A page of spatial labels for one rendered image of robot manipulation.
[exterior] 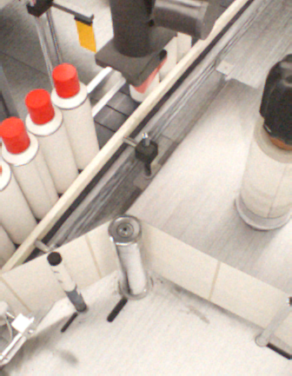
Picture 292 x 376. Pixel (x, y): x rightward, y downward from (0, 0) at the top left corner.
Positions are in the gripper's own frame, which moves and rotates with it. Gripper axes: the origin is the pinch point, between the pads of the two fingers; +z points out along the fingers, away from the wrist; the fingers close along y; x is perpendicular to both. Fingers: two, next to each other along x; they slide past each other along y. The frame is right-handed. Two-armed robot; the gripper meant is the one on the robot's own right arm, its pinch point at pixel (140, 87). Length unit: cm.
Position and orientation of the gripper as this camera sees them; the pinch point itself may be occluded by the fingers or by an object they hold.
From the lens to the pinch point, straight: 72.5
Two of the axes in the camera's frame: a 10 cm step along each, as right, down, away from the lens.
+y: 5.6, -7.3, 3.9
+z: 0.4, 4.9, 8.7
